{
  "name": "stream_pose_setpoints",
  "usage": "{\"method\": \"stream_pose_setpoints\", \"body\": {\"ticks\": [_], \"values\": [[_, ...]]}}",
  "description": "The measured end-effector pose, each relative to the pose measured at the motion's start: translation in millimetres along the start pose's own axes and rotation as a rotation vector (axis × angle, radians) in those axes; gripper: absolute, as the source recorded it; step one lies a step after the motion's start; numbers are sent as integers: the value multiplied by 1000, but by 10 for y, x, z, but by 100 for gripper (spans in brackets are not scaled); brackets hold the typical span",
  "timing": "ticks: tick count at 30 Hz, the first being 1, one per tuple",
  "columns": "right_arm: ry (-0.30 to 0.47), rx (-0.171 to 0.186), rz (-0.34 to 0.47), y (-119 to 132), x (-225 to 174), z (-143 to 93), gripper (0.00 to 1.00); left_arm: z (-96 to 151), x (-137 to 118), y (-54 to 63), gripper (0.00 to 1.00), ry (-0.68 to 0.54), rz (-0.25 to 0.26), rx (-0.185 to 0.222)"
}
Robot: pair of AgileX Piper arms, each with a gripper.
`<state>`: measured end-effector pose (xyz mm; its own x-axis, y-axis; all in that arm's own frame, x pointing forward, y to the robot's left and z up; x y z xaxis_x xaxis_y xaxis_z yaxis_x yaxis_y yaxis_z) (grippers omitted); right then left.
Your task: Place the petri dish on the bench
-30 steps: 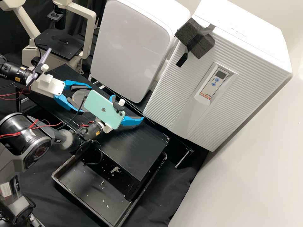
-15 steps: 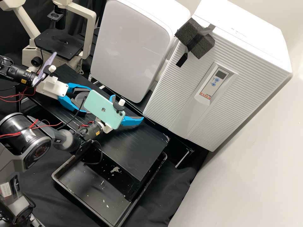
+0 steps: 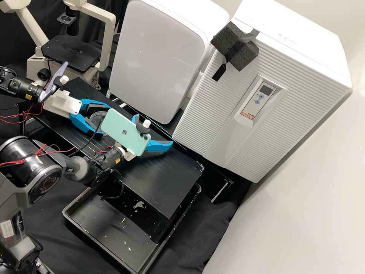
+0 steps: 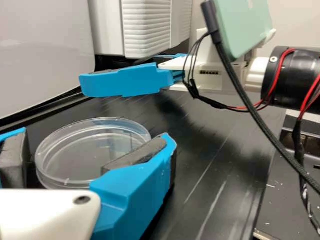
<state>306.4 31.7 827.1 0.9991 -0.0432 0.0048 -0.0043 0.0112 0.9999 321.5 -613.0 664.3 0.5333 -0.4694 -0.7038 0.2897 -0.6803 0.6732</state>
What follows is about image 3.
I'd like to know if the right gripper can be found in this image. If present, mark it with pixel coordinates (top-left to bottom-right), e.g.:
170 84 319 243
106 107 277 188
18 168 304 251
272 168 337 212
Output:
119 114 175 161

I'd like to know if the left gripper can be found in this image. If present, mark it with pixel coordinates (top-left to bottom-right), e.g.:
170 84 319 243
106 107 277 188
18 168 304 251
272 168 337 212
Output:
43 90 112 141

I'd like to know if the petri dish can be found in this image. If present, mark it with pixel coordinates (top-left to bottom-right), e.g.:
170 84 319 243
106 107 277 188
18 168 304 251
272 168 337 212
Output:
89 111 107 131

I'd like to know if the black platform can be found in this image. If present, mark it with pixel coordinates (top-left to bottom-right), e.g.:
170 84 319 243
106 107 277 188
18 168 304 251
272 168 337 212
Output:
107 91 236 204
34 76 206 243

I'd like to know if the cream microscope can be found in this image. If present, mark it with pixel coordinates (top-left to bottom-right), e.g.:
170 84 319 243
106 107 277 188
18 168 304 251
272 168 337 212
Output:
0 0 117 89

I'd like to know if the incubator door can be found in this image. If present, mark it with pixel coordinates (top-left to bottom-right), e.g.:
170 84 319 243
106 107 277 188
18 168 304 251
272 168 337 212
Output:
172 19 353 184

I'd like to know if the white box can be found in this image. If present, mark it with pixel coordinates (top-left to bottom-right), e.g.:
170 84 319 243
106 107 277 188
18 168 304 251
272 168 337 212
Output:
108 0 232 125

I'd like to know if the black tray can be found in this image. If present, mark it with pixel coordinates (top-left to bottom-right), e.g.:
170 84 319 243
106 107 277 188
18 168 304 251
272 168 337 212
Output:
62 182 203 274

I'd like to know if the white incubator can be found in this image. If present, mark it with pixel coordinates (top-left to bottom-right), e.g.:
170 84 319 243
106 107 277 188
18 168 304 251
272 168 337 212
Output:
228 0 354 95

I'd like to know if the black cable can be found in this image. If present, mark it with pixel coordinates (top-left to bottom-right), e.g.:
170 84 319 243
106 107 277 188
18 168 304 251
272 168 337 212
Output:
81 123 125 199

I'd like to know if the right wrist camera phone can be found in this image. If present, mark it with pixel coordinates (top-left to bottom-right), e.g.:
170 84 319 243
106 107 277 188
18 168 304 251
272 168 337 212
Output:
101 108 152 158

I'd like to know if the wrist camera phone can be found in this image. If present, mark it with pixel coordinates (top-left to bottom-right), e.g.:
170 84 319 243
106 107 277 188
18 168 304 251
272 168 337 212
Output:
38 61 70 103
101 108 152 158

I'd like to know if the left wrist camera phone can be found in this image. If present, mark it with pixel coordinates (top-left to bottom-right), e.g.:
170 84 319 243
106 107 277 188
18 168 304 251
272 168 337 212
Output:
38 61 70 103

